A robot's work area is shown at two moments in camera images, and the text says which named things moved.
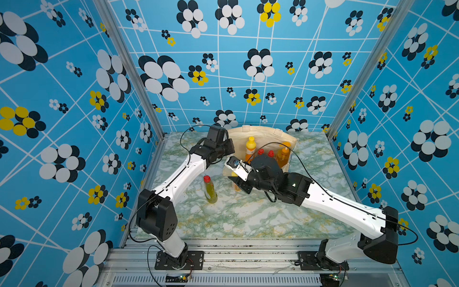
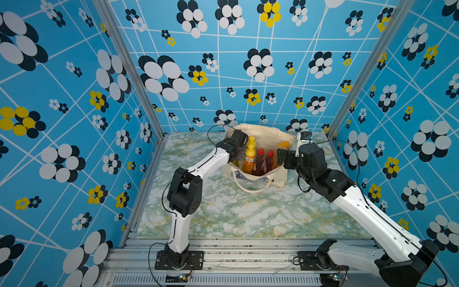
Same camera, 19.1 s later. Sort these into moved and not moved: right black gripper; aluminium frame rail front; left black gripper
Moved: right black gripper; left black gripper
Not moved: aluminium frame rail front
